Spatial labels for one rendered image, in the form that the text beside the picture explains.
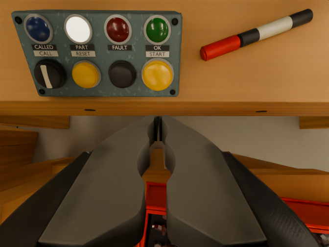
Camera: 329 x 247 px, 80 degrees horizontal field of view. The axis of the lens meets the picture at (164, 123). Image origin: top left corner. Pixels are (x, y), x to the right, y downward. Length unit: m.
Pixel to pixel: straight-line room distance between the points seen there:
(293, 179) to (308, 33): 0.22
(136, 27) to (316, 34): 0.21
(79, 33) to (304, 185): 0.38
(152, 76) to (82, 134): 1.03
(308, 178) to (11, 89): 0.43
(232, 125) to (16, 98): 1.06
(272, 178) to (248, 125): 0.87
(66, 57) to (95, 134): 0.98
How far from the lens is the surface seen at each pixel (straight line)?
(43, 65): 0.22
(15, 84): 0.28
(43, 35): 0.22
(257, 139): 1.25
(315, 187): 0.41
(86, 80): 0.21
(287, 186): 0.39
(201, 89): 0.23
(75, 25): 0.21
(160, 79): 0.19
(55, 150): 1.27
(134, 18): 0.20
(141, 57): 0.20
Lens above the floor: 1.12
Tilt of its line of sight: 86 degrees down
